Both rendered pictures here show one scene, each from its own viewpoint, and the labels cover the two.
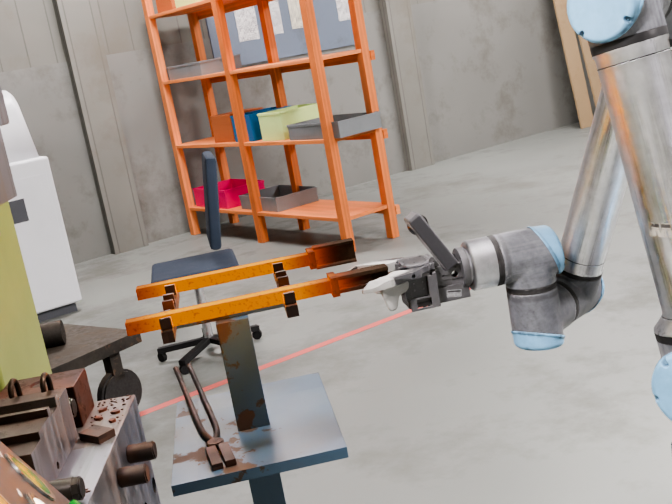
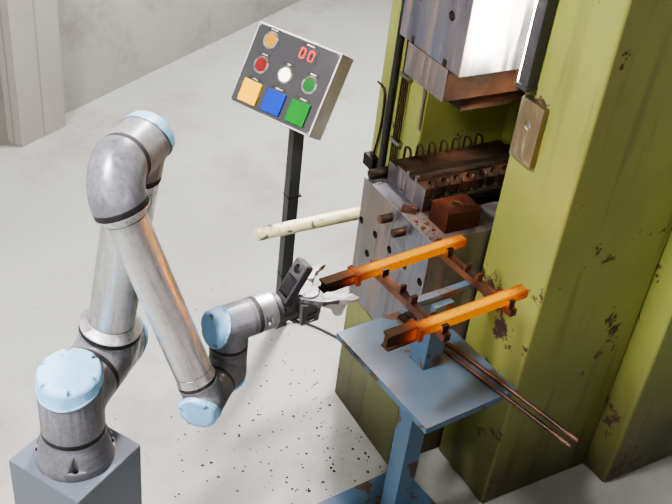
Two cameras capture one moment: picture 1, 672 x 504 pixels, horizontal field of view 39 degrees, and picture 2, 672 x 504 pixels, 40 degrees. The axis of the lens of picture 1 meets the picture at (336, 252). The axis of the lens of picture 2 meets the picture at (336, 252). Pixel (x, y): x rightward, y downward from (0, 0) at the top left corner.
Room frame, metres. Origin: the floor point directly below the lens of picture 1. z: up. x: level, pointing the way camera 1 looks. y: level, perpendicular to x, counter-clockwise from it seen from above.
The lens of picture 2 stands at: (3.11, -0.99, 2.34)
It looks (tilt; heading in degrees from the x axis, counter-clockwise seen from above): 35 degrees down; 148
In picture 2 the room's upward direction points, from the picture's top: 7 degrees clockwise
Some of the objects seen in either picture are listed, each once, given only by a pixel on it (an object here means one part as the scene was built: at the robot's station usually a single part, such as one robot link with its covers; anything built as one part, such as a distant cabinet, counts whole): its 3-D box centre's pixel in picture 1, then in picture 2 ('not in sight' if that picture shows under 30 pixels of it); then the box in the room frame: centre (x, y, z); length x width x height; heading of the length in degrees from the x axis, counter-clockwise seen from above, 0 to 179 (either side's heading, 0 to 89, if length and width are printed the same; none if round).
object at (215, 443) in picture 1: (200, 408); (483, 374); (1.78, 0.32, 0.74); 0.60 x 0.04 x 0.01; 14
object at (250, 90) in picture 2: not in sight; (250, 92); (0.59, 0.16, 1.01); 0.07 x 0.05 x 0.07; 26
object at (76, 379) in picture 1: (45, 403); (455, 213); (1.36, 0.47, 0.95); 0.12 x 0.09 x 0.07; 91
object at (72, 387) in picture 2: not in sight; (72, 394); (1.52, -0.68, 0.79); 0.17 x 0.15 x 0.18; 137
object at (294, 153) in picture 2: not in sight; (289, 209); (0.63, 0.32, 0.54); 0.04 x 0.04 x 1.08; 1
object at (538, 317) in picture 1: (538, 313); (226, 363); (1.63, -0.34, 0.86); 0.12 x 0.09 x 0.12; 137
